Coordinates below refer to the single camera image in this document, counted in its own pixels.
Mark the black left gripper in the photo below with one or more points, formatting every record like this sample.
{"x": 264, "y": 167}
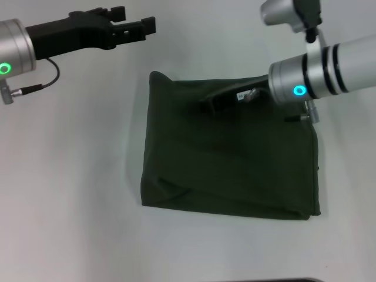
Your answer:
{"x": 67, "y": 36}

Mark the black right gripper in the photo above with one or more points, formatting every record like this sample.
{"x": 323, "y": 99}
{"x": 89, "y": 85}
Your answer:
{"x": 246, "y": 94}

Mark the dark green FREE t-shirt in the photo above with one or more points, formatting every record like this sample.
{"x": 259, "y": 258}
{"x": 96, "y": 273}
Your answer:
{"x": 229, "y": 164}

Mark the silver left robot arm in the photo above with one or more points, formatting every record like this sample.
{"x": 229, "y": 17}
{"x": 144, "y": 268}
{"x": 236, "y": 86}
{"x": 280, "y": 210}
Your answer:
{"x": 14, "y": 50}

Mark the dark rounded panel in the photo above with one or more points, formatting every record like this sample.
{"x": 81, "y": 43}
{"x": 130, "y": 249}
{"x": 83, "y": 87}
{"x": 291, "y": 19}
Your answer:
{"x": 293, "y": 280}

